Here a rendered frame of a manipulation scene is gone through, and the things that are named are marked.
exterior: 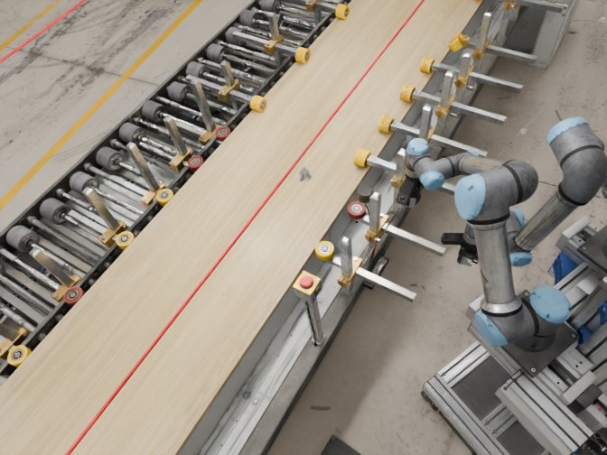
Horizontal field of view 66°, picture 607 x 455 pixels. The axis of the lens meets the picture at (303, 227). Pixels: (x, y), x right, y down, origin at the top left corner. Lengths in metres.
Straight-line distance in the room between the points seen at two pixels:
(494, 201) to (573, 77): 3.15
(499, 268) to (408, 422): 1.41
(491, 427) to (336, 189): 1.31
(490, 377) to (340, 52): 1.94
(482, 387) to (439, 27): 2.02
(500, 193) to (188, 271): 1.30
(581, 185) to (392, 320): 1.58
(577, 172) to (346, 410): 1.70
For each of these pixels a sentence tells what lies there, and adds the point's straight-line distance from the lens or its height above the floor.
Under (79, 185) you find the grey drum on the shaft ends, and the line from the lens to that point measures 2.71.
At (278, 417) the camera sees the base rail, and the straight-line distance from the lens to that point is 1.98.
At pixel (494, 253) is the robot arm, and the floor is 1.43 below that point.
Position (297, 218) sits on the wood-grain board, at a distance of 2.11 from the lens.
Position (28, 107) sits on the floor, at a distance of 4.99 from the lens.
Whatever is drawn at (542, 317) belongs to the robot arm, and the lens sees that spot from 1.57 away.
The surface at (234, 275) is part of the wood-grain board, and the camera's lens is 2.01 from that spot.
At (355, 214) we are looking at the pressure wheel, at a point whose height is 0.91.
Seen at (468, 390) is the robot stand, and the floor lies 0.21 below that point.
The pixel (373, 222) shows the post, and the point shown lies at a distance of 2.03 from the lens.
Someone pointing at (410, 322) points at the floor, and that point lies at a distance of 2.85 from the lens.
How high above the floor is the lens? 2.61
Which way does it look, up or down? 55 degrees down
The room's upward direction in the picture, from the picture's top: 10 degrees counter-clockwise
